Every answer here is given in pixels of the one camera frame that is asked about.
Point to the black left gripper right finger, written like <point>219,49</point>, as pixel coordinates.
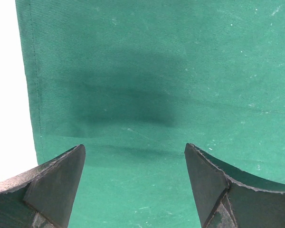
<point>227,197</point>

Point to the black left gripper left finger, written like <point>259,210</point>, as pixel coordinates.
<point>43,197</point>

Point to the dark green surgical cloth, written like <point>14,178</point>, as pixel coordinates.
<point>134,81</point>

